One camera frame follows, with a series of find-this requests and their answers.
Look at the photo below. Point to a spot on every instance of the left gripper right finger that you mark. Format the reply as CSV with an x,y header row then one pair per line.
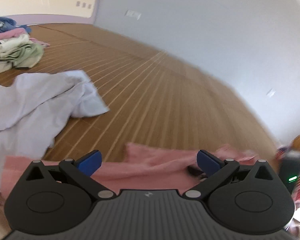
x,y
218,172

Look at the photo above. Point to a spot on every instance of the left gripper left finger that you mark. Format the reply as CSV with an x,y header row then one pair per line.
x,y
79,172

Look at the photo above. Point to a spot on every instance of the pink cartoon print shirt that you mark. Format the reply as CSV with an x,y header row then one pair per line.
x,y
144,168

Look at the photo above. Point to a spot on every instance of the white garment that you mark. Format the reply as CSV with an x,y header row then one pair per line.
x,y
36,108

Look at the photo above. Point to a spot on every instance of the woven bamboo bed mat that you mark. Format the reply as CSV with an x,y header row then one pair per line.
x,y
154,99

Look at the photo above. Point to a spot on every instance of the cream and green garment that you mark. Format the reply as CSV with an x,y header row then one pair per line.
x,y
19,52

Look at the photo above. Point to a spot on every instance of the blue garment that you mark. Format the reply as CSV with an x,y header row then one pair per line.
x,y
7,24

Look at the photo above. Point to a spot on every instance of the white wall socket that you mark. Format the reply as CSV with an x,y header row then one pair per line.
x,y
133,14

